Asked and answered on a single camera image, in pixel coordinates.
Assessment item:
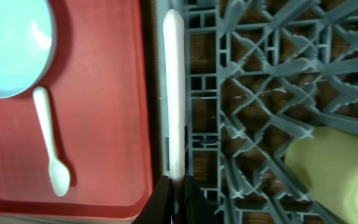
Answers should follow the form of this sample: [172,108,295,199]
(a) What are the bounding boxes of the light blue plate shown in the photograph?
[0,0,57,99]

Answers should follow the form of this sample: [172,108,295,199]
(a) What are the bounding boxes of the white plastic spoon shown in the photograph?
[32,86,71,197]

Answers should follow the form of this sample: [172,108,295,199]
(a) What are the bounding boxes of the red plastic tray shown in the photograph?
[0,0,152,220]

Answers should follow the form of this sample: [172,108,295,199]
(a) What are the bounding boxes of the grey plastic dishwasher rack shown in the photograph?
[156,0,358,223]

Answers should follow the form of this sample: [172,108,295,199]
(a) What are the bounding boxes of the white plastic fork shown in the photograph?
[163,9,185,180]

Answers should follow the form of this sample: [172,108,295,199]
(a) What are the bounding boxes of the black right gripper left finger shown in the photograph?
[132,175,171,224]

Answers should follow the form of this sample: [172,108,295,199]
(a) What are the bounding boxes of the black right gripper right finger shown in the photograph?
[184,175,219,224]

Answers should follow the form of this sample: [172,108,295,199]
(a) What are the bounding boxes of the yellow plastic cup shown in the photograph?
[284,126,358,223]

